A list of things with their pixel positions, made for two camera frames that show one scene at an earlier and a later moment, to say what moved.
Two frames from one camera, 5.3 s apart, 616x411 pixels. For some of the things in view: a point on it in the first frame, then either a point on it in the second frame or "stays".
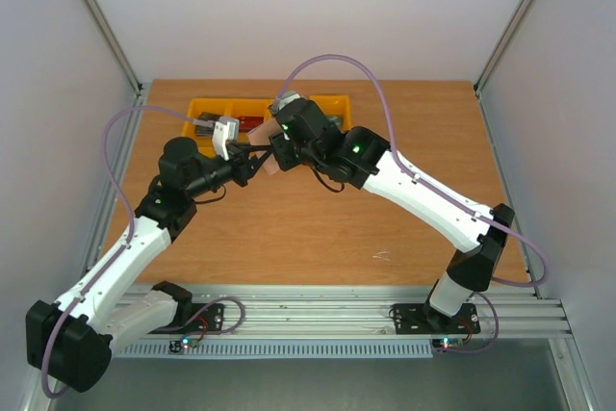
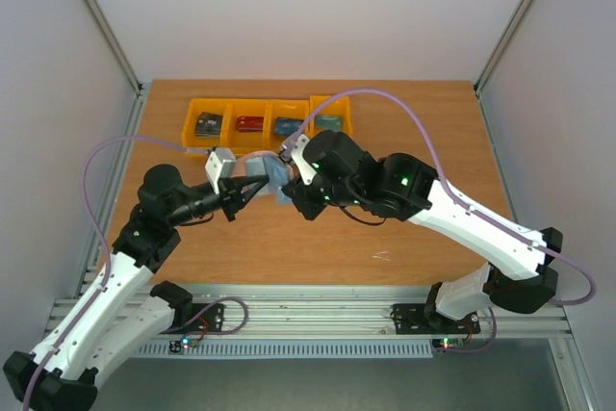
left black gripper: [245, 167] to [232, 193]
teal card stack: [338, 120] stays
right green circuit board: [446, 343] stays
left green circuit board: [176, 346] stays
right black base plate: [426, 320] stays
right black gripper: [281, 152] to [304, 195]
